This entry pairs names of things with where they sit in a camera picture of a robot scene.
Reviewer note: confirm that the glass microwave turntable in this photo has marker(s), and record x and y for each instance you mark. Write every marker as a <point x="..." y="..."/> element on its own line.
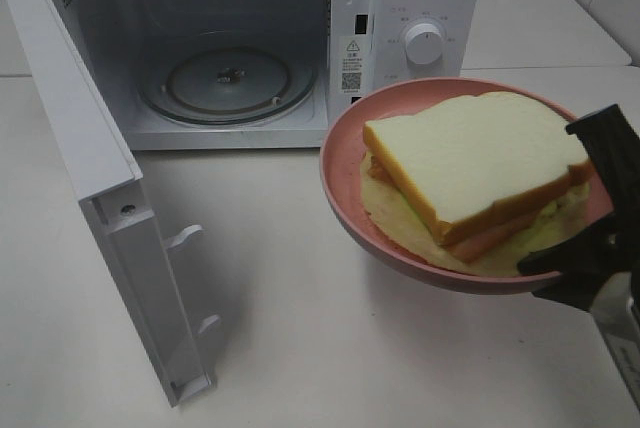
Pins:
<point x="223" y="78"/>

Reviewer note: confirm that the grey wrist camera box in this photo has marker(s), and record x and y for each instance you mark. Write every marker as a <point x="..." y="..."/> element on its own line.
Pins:
<point x="616" y="314"/>

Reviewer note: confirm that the white microwave door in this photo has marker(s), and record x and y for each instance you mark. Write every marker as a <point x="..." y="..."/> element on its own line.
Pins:
<point x="108" y="185"/>

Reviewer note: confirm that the white microwave oven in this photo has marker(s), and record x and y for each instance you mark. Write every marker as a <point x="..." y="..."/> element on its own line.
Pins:
<point x="359" y="45"/>

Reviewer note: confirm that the pink round plate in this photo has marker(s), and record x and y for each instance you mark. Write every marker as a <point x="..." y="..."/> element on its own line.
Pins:
<point x="344" y="149"/>

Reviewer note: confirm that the white bread sandwich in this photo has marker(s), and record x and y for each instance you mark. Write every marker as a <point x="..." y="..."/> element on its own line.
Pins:
<point x="474" y="184"/>

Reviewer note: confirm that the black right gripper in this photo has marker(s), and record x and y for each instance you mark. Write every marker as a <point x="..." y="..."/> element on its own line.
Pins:
<point x="590" y="259"/>

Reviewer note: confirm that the upper white power knob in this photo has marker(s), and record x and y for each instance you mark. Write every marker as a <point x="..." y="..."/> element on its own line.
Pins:
<point x="423" y="43"/>

